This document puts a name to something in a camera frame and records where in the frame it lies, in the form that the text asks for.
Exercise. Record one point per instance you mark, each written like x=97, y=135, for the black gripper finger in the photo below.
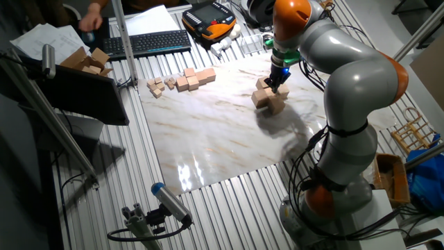
x=270, y=84
x=276, y=87

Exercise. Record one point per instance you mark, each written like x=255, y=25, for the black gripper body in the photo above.
x=279, y=74

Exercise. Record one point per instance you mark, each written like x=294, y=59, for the large wooden cube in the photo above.
x=268, y=92
x=201, y=77
x=209, y=74
x=261, y=83
x=284, y=91
x=276, y=105
x=259, y=98
x=193, y=83
x=189, y=72
x=181, y=84

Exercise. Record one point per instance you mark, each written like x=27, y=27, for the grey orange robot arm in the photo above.
x=357, y=76

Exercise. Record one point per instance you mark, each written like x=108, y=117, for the printed paper stack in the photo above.
x=45, y=40

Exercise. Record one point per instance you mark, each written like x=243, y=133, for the bare person hand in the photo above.
x=91, y=20

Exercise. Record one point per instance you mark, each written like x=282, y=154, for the clear plastic box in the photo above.
x=250, y=43

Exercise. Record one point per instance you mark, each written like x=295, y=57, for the black filament spool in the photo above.
x=260, y=10

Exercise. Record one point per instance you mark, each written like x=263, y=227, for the gold foil packet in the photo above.
x=326, y=3

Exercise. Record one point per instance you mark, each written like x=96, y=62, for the white marble pattern sheet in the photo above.
x=208, y=146

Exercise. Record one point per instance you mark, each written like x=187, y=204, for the black orange teach pendant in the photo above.
x=208, y=21

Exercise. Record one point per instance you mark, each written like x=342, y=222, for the medium wooden cube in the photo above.
x=150, y=82
x=153, y=87
x=157, y=93
x=161, y=86
x=158, y=80

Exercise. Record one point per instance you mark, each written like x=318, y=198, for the black computer keyboard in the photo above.
x=147, y=43

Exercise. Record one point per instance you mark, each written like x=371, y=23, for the white paper sheet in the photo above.
x=156, y=19

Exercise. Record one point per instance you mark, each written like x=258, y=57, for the small wooden rack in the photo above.
x=399, y=136

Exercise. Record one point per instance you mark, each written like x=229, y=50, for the orange cardboard box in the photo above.
x=388, y=173

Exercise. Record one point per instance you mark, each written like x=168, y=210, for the brown cardboard board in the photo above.
x=430, y=73

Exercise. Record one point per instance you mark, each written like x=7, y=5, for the black mouse pad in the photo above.
x=104, y=31

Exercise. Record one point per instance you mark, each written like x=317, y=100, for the blue bag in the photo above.
x=428, y=184

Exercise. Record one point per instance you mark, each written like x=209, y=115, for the black monitor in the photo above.
x=86, y=97

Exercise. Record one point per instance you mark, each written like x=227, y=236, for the open cardboard box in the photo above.
x=86, y=62

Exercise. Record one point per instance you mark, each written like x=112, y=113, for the dark computer mouse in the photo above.
x=89, y=37

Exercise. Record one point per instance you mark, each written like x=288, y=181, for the slanted aluminium pole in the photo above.
x=69, y=142

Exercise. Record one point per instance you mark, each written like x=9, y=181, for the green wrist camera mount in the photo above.
x=290, y=58

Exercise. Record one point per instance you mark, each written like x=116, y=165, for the aluminium frame bar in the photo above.
x=416, y=36
x=425, y=156

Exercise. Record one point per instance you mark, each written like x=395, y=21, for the aluminium frame post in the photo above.
x=125, y=41

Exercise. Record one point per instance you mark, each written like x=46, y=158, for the silver camera blue cap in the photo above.
x=171, y=203

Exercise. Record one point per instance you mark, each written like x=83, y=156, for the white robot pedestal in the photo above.
x=381, y=215

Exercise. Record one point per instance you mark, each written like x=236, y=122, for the aluminium profile camera mount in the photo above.
x=138, y=225

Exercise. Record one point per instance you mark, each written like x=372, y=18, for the silver depth camera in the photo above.
x=48, y=60

